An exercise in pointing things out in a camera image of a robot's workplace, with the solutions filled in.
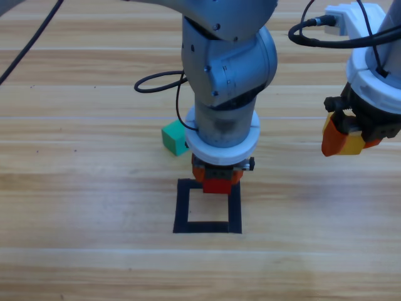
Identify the yellow wooden cube block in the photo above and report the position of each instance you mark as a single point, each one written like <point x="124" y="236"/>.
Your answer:
<point x="352" y="145"/>

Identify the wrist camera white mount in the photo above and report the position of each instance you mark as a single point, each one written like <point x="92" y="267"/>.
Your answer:
<point x="376" y="15"/>

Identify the green wooden cube block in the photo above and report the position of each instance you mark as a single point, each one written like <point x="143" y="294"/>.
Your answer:
<point x="170" y="139"/>

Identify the black tape square outline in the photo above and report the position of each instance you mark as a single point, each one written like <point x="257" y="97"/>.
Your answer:
<point x="182" y="213"/>

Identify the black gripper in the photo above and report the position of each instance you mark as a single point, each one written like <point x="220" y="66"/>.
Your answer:
<point x="219" y="172"/>
<point x="372" y="123"/>

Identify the red wooden cube block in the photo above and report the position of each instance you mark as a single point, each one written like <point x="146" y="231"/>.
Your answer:
<point x="217" y="186"/>

